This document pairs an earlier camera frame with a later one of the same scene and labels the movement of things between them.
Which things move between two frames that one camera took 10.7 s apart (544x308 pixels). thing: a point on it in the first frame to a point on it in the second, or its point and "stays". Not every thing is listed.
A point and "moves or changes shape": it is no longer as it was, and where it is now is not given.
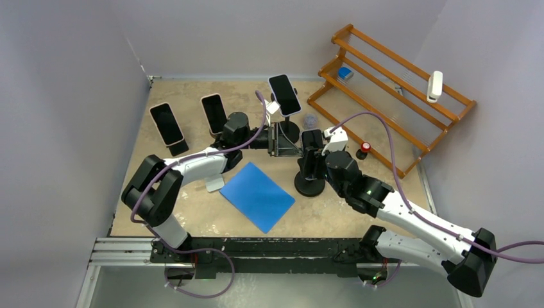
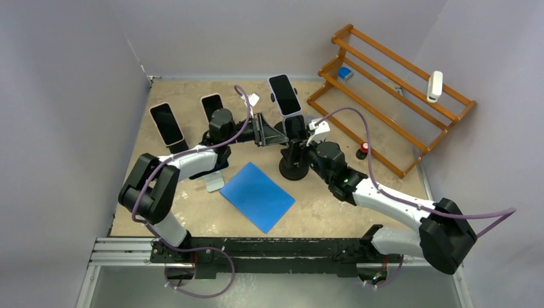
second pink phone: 215,112 stays
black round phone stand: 309,188 to 294,164
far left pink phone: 166,124 stays
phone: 312,138 moves or changes shape
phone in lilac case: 285,94 stays
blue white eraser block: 344,73 stays
